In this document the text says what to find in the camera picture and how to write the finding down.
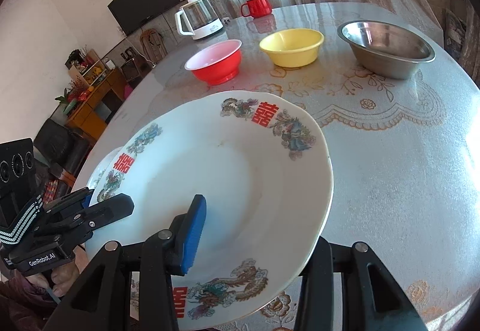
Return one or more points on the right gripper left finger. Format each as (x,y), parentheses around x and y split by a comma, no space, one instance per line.
(100,297)

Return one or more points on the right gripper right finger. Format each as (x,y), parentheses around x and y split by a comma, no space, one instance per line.
(372,298)

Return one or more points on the white plate red characters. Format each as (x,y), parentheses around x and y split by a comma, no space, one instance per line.
(264,168)

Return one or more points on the red plastic bowl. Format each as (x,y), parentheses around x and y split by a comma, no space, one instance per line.
(216,64)

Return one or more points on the stainless steel bowl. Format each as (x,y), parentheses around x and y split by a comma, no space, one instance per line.
(386,49)

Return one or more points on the yellow plastic bowl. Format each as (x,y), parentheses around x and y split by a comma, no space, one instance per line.
(293,48)

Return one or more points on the left hand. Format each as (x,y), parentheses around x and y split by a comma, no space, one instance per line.
(62,279)

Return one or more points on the black sofa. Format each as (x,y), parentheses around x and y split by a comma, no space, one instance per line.
(64,149)

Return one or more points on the wooden cabinet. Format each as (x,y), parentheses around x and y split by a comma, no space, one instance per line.
(93,115)

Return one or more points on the small wooden chair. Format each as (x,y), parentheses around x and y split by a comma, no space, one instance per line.
(153,45)

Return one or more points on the white glass electric kettle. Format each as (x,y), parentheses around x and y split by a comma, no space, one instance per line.
(197,19)

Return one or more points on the red mug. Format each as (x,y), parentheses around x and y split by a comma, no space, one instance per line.
(256,8)

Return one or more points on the black wall television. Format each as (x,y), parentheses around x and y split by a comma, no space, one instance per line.
(133,14)

